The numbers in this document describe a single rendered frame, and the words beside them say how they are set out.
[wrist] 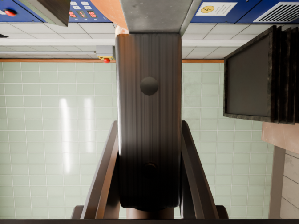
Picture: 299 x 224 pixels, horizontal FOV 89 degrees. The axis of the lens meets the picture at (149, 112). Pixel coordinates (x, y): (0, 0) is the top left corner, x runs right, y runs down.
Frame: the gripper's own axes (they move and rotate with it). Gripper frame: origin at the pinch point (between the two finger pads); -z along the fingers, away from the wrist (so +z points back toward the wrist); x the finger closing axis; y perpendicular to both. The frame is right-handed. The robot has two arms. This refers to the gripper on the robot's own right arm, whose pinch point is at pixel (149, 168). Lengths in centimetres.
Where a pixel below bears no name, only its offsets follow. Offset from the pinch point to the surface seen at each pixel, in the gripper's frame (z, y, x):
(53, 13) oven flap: -32.3, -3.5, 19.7
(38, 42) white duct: -83, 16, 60
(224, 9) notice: -55, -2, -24
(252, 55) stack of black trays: -49, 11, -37
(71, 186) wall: -57, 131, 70
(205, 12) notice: -57, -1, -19
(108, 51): -89, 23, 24
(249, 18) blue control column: -60, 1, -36
